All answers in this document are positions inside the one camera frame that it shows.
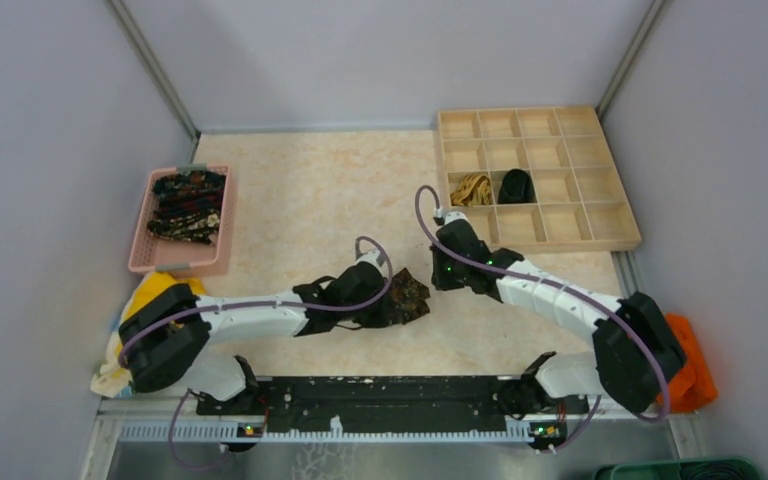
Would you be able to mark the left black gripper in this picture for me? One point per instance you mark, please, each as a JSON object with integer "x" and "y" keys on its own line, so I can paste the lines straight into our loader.
{"x": 383, "y": 316}

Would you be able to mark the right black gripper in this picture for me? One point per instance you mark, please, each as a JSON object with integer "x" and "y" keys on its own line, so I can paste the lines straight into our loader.
{"x": 439, "y": 279}

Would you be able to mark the dark brown patterned tie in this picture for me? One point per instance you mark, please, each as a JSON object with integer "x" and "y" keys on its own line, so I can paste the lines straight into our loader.
{"x": 405, "y": 301}

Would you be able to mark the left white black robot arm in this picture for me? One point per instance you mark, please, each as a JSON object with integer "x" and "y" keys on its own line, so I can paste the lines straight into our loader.
{"x": 169, "y": 326}

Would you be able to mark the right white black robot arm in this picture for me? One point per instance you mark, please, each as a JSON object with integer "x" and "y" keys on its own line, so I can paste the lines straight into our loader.
{"x": 635, "y": 353}

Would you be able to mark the pile of patterned ties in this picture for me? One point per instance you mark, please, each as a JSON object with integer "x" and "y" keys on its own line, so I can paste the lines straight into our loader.
{"x": 189, "y": 207}

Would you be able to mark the rolled yellow patterned tie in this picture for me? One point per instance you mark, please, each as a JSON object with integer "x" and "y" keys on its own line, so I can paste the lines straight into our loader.
{"x": 474, "y": 189}

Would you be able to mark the rolled black tie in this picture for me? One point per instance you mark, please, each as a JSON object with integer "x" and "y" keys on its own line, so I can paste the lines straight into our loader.
{"x": 516, "y": 188}

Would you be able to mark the wooden compartment tray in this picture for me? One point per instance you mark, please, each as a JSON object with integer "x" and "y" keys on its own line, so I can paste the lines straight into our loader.
{"x": 581, "y": 204}

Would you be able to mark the pink plastic basket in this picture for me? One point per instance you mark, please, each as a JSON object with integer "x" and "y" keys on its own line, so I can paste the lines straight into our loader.
{"x": 182, "y": 259}

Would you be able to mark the yellow white cloth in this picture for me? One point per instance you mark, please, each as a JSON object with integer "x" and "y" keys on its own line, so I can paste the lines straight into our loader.
{"x": 111, "y": 380}

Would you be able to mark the orange cloth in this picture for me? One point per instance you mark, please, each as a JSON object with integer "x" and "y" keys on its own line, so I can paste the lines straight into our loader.
{"x": 693, "y": 387}

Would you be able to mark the green bin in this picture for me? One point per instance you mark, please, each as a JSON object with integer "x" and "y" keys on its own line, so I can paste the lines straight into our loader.
{"x": 696, "y": 468}

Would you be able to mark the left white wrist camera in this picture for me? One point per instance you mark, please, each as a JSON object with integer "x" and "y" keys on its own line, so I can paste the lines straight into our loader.
{"x": 374, "y": 257}

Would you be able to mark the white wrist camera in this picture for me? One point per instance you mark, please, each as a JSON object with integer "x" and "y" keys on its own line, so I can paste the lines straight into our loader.
{"x": 374, "y": 257}
{"x": 444, "y": 216}

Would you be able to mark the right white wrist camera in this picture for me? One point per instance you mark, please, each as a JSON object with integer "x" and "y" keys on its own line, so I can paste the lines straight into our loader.
{"x": 444, "y": 216}

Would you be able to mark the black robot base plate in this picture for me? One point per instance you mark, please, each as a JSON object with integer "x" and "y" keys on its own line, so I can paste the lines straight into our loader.
{"x": 390, "y": 404}

